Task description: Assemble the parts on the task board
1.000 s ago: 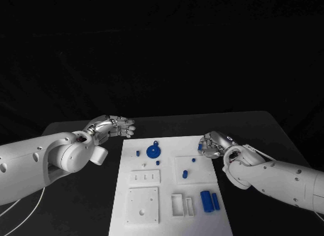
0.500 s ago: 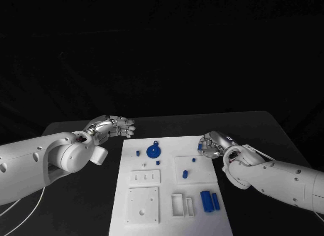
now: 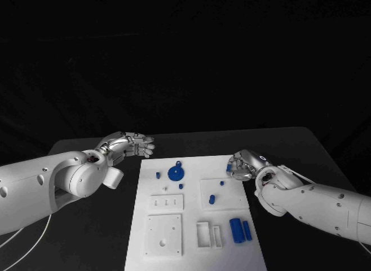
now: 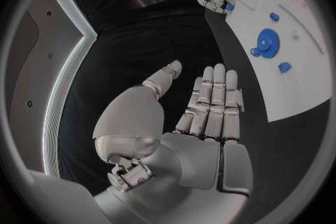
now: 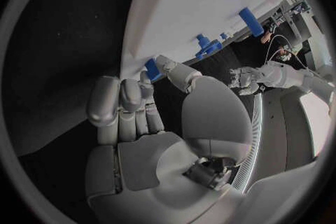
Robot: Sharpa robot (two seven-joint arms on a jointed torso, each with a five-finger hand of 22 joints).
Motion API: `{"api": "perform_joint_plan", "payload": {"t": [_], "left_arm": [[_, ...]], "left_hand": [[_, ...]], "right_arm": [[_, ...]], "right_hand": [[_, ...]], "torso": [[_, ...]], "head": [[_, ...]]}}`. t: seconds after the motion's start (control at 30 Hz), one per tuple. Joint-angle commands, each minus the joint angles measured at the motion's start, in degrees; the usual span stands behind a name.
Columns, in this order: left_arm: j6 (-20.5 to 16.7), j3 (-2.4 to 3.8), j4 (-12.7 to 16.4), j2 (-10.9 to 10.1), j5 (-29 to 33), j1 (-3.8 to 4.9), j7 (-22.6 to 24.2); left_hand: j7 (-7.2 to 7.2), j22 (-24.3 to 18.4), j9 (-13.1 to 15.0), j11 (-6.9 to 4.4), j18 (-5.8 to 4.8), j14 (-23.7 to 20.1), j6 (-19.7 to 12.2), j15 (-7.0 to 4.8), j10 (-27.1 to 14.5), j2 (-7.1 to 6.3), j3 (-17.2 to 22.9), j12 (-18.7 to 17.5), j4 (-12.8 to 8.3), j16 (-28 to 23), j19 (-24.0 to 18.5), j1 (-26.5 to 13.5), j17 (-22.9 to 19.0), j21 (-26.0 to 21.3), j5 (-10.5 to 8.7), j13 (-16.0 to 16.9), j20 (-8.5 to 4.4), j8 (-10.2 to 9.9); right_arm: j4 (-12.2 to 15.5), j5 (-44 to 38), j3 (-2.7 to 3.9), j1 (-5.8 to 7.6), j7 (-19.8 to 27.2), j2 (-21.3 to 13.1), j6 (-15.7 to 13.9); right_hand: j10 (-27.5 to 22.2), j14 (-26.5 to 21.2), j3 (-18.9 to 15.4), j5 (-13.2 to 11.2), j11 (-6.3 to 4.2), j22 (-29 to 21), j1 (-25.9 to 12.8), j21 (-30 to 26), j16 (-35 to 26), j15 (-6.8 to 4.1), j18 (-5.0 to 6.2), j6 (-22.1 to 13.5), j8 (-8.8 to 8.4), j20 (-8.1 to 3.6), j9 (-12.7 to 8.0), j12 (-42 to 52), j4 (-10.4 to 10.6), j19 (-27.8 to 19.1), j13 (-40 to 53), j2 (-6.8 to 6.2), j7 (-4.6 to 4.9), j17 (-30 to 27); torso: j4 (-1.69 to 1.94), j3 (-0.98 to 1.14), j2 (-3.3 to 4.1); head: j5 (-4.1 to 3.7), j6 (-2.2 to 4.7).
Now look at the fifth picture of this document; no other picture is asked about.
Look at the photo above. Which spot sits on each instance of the blue block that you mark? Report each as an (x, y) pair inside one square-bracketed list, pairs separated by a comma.
[(152, 69)]

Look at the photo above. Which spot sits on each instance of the metal shelf rack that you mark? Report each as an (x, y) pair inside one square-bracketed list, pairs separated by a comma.
[(291, 7)]

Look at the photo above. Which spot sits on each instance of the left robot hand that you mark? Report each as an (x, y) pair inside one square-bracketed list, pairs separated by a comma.
[(244, 79)]

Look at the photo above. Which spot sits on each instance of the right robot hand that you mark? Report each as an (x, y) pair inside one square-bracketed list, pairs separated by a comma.
[(147, 165)]

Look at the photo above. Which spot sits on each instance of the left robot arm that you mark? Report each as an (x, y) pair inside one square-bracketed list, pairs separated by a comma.
[(291, 76)]

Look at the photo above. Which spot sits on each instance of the person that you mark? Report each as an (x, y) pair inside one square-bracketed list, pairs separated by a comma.
[(265, 37)]

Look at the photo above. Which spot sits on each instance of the long blue cylinder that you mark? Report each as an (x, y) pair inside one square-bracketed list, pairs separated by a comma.
[(251, 21)]

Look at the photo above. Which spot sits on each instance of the small blue peg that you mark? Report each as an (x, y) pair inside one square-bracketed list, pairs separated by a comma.
[(223, 36)]

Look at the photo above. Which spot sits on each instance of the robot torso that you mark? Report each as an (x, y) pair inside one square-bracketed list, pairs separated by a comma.
[(288, 123)]

